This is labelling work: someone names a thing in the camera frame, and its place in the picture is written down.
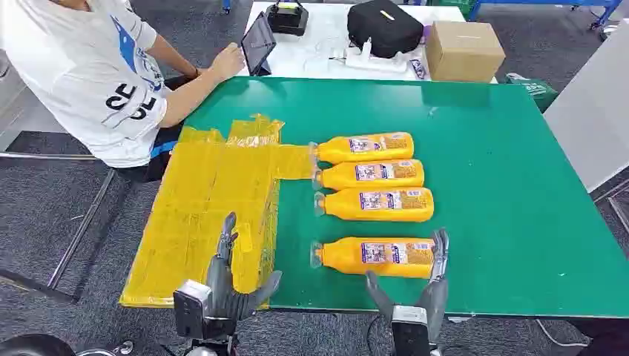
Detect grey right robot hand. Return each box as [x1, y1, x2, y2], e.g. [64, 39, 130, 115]
[365, 228, 450, 343]

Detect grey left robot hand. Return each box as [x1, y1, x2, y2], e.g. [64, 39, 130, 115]
[205, 212, 283, 321]

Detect orange drink bottle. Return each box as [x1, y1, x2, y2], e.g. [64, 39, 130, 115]
[313, 187, 435, 223]
[308, 131, 415, 165]
[309, 237, 438, 280]
[312, 158, 426, 192]

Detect yellow plastic sheet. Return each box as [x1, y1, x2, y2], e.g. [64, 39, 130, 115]
[119, 113, 315, 309]

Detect green table mat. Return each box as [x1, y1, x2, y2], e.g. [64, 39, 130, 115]
[184, 76, 629, 320]

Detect person's hand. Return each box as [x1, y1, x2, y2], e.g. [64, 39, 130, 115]
[210, 42, 246, 82]

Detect green crate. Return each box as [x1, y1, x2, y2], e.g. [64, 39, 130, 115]
[504, 72, 559, 114]

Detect black tablet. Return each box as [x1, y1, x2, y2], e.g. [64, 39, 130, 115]
[240, 10, 277, 77]

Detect grey side table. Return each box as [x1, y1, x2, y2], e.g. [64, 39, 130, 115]
[542, 19, 629, 194]

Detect white power strip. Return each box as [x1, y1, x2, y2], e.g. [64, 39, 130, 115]
[345, 38, 409, 74]

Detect brown cardboard box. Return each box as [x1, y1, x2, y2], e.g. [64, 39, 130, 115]
[425, 20, 507, 84]

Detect person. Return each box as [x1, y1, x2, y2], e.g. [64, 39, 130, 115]
[0, 0, 247, 184]

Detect black soft bag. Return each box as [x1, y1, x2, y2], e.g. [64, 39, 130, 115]
[346, 0, 424, 59]

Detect white table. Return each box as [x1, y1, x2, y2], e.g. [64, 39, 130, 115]
[237, 1, 498, 85]

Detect blue metal shelf rack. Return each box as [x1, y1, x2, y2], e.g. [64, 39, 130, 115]
[467, 0, 625, 30]

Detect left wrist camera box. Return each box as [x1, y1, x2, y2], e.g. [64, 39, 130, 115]
[173, 280, 214, 340]

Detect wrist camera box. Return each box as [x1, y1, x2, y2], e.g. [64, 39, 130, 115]
[390, 305, 432, 356]
[173, 280, 214, 340]

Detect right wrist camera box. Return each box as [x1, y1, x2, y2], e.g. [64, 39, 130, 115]
[390, 305, 432, 356]

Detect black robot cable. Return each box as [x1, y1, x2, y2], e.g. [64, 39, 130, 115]
[365, 314, 394, 356]

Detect white floor cable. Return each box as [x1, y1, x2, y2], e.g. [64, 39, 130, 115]
[534, 319, 590, 349]

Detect metal floor frame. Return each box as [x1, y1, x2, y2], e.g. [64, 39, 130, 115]
[0, 152, 134, 303]

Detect black device with handle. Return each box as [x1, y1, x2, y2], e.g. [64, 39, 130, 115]
[265, 0, 310, 37]

